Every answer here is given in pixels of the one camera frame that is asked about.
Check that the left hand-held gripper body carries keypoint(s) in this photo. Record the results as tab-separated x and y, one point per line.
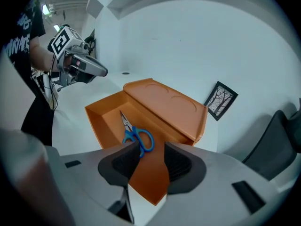
63	42

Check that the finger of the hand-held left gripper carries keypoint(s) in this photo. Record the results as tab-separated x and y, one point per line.
85	78
94	67

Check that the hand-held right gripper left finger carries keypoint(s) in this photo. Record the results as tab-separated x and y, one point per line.
122	165

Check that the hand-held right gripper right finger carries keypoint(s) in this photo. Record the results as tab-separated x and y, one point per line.
182	169

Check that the orange plastic box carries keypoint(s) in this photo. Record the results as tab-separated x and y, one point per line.
164	102

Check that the person's left forearm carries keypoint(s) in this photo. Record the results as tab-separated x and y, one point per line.
40	55

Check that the person's left hand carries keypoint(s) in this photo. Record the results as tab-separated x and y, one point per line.
68	62

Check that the person's right hand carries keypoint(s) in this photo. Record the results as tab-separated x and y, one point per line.
26	173

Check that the ceiling light panel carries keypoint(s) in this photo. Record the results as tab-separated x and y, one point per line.
56	27
45	9

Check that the black printed T-shirt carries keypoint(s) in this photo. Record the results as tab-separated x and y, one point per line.
21	43

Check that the black-framed tree picture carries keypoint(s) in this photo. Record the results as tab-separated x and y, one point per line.
221	100

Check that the black office chair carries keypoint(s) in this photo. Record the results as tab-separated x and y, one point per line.
272	145
295	131

